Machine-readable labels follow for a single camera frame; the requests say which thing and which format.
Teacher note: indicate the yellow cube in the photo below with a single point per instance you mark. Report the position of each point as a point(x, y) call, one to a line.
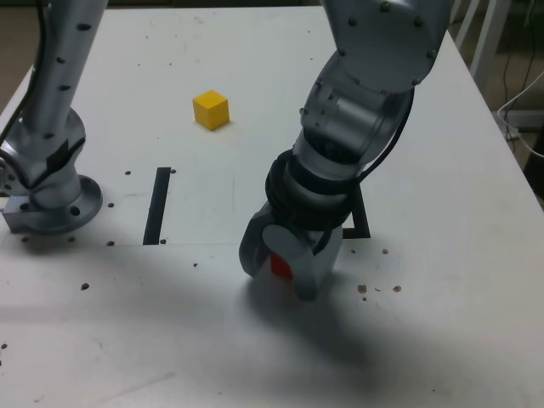
point(210, 111)

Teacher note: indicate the black tape square outline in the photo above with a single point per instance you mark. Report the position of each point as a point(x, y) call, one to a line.
point(361, 221)

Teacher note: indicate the red cube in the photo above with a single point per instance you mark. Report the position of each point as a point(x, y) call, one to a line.
point(280, 267)

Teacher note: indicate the black tape strip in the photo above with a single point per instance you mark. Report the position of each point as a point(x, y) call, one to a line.
point(156, 208)

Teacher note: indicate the white furniture frame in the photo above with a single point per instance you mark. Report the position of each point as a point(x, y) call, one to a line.
point(490, 38)

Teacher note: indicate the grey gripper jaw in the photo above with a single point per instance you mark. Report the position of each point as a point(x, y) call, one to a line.
point(293, 244)
point(254, 246)

